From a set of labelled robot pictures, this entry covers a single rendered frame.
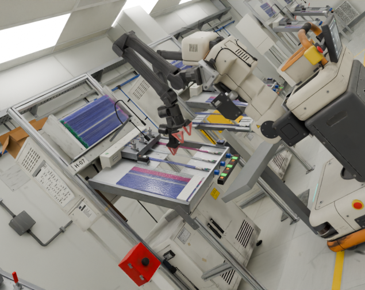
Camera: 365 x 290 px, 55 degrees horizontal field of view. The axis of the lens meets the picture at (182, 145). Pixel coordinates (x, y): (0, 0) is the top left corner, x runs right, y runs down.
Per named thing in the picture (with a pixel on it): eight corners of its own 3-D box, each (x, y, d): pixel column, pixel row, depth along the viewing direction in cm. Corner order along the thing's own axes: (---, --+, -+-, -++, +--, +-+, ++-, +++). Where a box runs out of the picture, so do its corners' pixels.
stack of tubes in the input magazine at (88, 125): (130, 117, 275) (106, 92, 274) (88, 147, 236) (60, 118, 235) (122, 126, 283) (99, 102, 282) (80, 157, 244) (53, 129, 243)
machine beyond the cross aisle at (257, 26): (350, 46, 644) (279, -31, 638) (346, 58, 581) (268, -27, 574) (292, 92, 730) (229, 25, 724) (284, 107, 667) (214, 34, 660)
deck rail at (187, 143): (230, 154, 254) (230, 147, 251) (229, 155, 253) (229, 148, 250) (145, 140, 284) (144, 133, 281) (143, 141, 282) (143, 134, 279)
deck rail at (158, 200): (190, 211, 202) (189, 202, 199) (188, 213, 200) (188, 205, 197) (91, 186, 231) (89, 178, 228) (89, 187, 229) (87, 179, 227)
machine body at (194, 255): (266, 235, 274) (211, 178, 272) (238, 309, 219) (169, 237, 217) (214, 262, 315) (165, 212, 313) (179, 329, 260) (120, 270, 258)
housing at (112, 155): (148, 142, 281) (146, 126, 274) (112, 175, 243) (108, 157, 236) (139, 141, 284) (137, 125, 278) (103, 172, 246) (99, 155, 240)
